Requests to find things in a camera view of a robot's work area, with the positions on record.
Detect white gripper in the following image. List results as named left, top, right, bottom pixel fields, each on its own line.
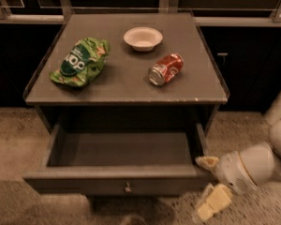
left=192, top=151, right=258, bottom=224

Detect grey top drawer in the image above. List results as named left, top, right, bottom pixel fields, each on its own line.
left=23, top=123, right=214, bottom=197

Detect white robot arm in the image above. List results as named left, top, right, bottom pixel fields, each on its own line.
left=192, top=92, right=281, bottom=224

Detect grey drawer cabinet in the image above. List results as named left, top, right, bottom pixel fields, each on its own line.
left=22, top=12, right=230, bottom=136

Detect red soda can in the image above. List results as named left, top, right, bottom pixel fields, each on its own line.
left=148, top=53, right=184, bottom=86

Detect dark background counter cabinets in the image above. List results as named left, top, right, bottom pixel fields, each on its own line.
left=0, top=0, right=281, bottom=113

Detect white paper bowl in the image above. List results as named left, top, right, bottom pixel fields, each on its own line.
left=124, top=27, right=163, bottom=52

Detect green crumpled chip bag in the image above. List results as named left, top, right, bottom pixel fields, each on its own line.
left=50, top=37, right=111, bottom=88

